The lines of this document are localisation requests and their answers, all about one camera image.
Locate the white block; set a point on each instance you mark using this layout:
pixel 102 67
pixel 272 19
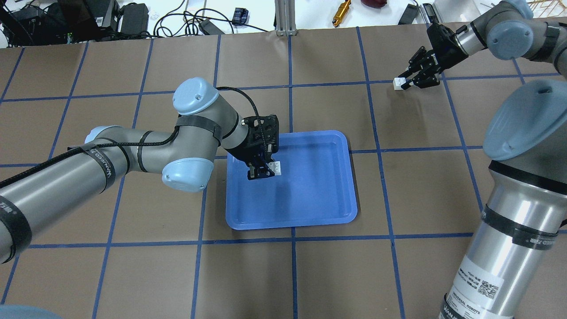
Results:
pixel 275 167
pixel 398 83

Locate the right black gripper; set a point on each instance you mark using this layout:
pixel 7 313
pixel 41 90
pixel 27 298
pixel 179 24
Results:
pixel 441 48

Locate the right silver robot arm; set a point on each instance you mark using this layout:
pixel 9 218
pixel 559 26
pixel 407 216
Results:
pixel 526 142

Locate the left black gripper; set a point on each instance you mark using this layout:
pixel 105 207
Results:
pixel 243 153

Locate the blue plastic tray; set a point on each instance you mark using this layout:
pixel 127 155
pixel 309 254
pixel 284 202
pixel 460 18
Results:
pixel 315 187

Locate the aluminium frame post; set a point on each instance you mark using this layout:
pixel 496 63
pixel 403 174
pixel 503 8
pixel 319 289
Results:
pixel 285 18

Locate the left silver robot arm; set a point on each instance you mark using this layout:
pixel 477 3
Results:
pixel 209 118

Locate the black power adapter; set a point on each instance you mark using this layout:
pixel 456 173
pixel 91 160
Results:
pixel 409 14

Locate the small blue black device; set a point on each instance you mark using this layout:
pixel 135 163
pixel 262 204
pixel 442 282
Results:
pixel 240 16

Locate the gold cylindrical tool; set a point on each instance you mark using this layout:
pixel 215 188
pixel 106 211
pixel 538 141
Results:
pixel 341 13

